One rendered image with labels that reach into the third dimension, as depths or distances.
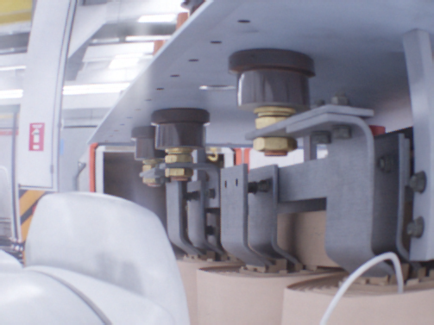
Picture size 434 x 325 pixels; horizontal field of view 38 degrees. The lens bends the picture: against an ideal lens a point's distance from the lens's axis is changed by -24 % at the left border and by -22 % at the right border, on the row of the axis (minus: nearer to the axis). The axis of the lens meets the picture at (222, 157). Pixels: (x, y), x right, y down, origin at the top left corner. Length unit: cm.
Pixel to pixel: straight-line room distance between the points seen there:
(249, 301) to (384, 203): 35
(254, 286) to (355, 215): 34
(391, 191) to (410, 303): 18
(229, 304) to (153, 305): 73
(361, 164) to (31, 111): 1087
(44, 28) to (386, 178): 1118
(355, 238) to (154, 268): 40
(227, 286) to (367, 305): 47
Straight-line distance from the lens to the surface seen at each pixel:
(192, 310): 148
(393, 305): 64
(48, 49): 1172
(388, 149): 76
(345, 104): 73
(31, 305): 26
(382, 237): 77
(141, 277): 36
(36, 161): 1142
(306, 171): 103
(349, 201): 76
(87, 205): 37
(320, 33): 80
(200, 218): 157
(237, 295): 107
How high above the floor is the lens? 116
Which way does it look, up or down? 4 degrees up
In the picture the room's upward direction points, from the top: straight up
